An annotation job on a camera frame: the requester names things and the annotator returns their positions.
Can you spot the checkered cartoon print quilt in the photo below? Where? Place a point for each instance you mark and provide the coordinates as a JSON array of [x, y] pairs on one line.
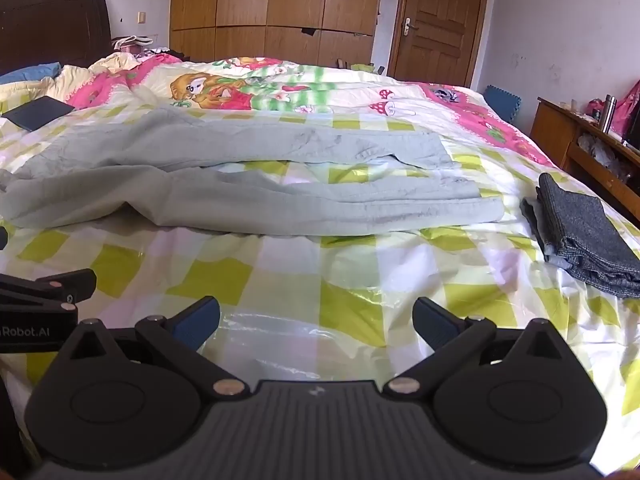
[[320, 280]]

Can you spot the brown wooden door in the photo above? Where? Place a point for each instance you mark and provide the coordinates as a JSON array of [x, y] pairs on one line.
[[440, 20]]

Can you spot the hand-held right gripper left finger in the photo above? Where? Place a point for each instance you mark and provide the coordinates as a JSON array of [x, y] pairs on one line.
[[201, 317]]

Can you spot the steel thermos flask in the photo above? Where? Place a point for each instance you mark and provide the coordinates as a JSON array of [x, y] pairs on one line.
[[608, 112]]

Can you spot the blue foam mat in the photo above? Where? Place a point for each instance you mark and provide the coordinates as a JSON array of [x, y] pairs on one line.
[[502, 102]]

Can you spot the brown wooden side desk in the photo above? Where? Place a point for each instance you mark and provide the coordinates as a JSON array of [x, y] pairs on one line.
[[555, 130]]

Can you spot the folded dark grey jeans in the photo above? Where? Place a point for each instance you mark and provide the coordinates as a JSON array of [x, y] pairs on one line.
[[585, 230]]

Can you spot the brown wooden wardrobe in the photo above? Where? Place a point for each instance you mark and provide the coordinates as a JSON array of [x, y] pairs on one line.
[[270, 5]]

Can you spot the dark wooden headboard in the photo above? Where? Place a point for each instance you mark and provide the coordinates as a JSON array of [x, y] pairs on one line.
[[55, 30]]

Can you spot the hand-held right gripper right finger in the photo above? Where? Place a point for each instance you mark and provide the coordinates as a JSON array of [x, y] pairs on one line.
[[431, 319]]

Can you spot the light grey pants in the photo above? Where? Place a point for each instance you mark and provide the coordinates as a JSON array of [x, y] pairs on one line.
[[250, 200]]

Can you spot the white cloth bag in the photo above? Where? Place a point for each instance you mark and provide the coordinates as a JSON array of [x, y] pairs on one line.
[[131, 42]]

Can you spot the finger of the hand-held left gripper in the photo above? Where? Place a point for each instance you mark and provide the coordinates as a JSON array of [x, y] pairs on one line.
[[70, 284]]

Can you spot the blue pillow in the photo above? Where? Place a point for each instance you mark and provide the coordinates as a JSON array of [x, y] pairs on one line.
[[25, 72]]

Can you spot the dark navy folded cloth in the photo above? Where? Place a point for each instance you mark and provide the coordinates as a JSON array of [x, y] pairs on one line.
[[39, 112]]

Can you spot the pink plastic bag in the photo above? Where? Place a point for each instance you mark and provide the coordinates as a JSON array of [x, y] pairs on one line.
[[627, 107]]

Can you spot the white wall switch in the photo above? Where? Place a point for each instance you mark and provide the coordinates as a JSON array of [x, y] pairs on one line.
[[142, 16]]

